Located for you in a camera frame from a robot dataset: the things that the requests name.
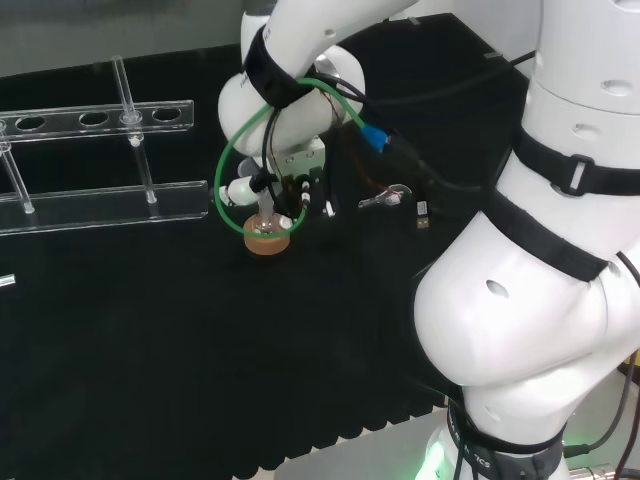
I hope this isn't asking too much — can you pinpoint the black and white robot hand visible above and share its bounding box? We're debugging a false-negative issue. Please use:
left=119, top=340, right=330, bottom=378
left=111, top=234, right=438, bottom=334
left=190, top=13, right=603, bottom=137
left=215, top=137, right=336, bottom=231

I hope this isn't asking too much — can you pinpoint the clear plastic funnel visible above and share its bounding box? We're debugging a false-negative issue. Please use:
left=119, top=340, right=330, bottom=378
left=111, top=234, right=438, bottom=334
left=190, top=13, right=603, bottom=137
left=238, top=158, right=277, bottom=224

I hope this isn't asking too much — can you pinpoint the clear glass round-bottom flask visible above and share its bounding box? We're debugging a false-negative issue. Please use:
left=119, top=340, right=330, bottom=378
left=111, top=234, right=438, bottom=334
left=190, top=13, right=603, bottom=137
left=248, top=211, right=287, bottom=237

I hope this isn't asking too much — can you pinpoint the clear glass weighing funnel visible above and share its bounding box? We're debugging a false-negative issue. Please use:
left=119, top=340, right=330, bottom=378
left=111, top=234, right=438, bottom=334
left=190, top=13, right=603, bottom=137
left=357, top=183, right=413, bottom=210

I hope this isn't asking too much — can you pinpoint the clear acrylic funnel stand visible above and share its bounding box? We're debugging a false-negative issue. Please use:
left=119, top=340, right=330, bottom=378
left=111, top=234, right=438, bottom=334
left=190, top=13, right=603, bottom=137
left=0, top=54, right=210, bottom=237

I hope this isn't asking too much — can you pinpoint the green cable with blue plug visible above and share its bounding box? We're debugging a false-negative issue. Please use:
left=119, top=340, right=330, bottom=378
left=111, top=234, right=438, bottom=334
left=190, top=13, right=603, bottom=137
left=213, top=76, right=390, bottom=237

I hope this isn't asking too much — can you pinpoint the red cable with green plug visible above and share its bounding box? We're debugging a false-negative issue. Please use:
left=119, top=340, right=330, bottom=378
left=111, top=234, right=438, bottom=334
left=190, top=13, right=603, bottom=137
left=319, top=85, right=402, bottom=202

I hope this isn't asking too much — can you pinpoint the cork ring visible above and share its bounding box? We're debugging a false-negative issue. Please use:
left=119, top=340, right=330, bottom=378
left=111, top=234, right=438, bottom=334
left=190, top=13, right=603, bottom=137
left=243, top=219, right=292, bottom=258

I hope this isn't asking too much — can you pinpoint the thick black cable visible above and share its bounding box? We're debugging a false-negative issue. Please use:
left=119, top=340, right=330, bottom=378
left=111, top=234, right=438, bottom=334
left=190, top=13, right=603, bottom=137
left=383, top=128, right=484, bottom=195

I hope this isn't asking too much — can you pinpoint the black USB cable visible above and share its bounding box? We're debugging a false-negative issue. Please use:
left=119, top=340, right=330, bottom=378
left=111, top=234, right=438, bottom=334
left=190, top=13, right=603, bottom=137
left=414, top=164, right=434, bottom=233

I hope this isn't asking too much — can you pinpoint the thin black cable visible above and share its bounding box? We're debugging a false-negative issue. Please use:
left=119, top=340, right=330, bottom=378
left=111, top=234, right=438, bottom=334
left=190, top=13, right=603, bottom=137
left=319, top=49, right=537, bottom=109

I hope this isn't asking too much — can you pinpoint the grey cable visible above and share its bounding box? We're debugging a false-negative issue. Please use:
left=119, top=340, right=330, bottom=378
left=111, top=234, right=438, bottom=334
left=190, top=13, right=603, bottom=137
left=563, top=344, right=640, bottom=457

